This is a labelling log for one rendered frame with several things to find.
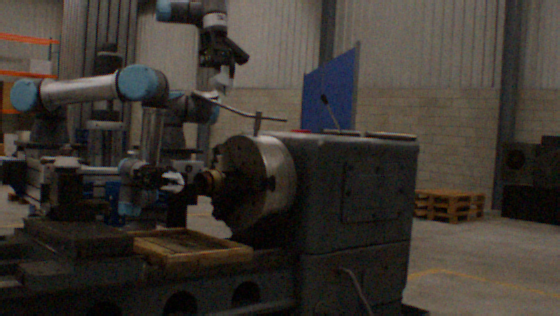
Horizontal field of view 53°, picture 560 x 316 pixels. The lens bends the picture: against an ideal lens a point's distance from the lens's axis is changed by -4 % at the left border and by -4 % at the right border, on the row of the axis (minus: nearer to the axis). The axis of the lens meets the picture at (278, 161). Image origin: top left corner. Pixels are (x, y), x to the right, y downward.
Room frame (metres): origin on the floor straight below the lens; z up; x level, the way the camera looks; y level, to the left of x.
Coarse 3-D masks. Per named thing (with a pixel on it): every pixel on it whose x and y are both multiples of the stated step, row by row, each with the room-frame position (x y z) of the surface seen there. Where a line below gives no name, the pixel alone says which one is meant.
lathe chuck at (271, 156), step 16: (240, 144) 1.90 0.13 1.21; (256, 144) 1.85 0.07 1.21; (272, 144) 1.90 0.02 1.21; (240, 160) 1.90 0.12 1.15; (256, 160) 1.84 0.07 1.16; (272, 160) 1.83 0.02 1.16; (240, 176) 1.98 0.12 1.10; (256, 176) 1.84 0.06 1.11; (288, 176) 1.86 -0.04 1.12; (256, 192) 1.83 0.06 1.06; (272, 192) 1.81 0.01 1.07; (240, 208) 1.89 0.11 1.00; (256, 208) 1.83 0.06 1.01; (272, 208) 1.83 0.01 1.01; (240, 224) 1.89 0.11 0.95; (256, 224) 1.85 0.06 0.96
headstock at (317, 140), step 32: (320, 160) 1.87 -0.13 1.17; (352, 160) 2.00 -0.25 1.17; (384, 160) 2.12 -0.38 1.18; (416, 160) 2.25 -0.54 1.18; (320, 192) 1.87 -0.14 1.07; (352, 192) 1.99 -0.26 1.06; (384, 192) 2.10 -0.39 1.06; (288, 224) 1.94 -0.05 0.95; (320, 224) 1.87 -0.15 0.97; (352, 224) 2.01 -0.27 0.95; (384, 224) 2.13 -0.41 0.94
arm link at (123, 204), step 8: (120, 192) 1.92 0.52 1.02; (128, 192) 1.91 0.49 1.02; (136, 192) 1.92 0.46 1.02; (144, 192) 1.99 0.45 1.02; (120, 200) 1.92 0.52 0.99; (128, 200) 1.91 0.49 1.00; (136, 200) 1.92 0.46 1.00; (144, 200) 1.98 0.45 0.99; (120, 208) 1.92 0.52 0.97; (128, 208) 1.91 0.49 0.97; (136, 208) 1.92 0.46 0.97; (128, 216) 1.92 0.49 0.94; (136, 216) 1.93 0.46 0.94
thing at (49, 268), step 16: (0, 240) 1.53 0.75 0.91; (16, 240) 1.56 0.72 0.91; (32, 240) 1.53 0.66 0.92; (0, 256) 1.50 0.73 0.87; (16, 256) 1.53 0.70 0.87; (32, 256) 1.52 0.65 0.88; (48, 256) 1.43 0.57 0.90; (64, 256) 1.36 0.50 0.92; (96, 256) 1.38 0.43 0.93; (112, 256) 1.40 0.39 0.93; (128, 256) 1.41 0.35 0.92; (16, 272) 1.31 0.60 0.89; (32, 272) 1.27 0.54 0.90; (48, 272) 1.28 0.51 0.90; (64, 272) 1.30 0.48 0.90; (80, 272) 1.32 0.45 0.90; (96, 272) 1.35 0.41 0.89; (112, 272) 1.37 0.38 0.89; (128, 272) 1.40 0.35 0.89; (32, 288) 1.25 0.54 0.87; (48, 288) 1.26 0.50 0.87; (64, 288) 1.29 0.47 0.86
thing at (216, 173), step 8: (200, 176) 1.83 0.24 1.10; (208, 176) 1.80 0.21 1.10; (216, 176) 1.81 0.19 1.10; (224, 176) 1.85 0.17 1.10; (200, 184) 1.85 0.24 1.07; (208, 184) 1.79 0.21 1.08; (216, 184) 1.80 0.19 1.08; (224, 184) 1.82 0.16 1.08; (200, 192) 1.81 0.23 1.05; (208, 192) 1.80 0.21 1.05; (216, 192) 1.82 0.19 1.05
